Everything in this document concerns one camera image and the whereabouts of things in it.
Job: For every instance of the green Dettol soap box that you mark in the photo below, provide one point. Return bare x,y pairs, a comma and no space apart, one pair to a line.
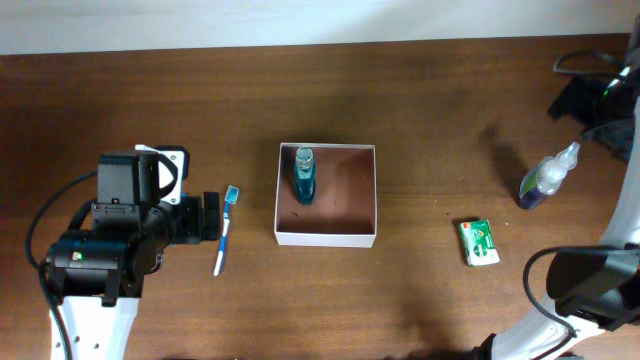
478,243

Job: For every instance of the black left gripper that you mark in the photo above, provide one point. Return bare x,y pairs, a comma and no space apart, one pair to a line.
191,207

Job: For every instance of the clear dark spray bottle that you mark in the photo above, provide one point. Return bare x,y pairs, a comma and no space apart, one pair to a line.
546,178

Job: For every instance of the white cardboard box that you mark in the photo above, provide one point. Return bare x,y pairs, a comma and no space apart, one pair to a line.
344,210

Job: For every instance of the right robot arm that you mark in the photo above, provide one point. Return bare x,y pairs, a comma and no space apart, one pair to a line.
578,292

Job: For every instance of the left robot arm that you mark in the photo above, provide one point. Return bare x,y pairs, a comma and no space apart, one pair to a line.
93,276

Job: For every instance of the blue white toothbrush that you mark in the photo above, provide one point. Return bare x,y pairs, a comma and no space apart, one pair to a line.
231,198

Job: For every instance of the teal mouthwash bottle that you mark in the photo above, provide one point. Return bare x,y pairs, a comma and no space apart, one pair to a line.
305,175

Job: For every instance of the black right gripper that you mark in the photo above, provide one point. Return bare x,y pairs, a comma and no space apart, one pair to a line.
575,103

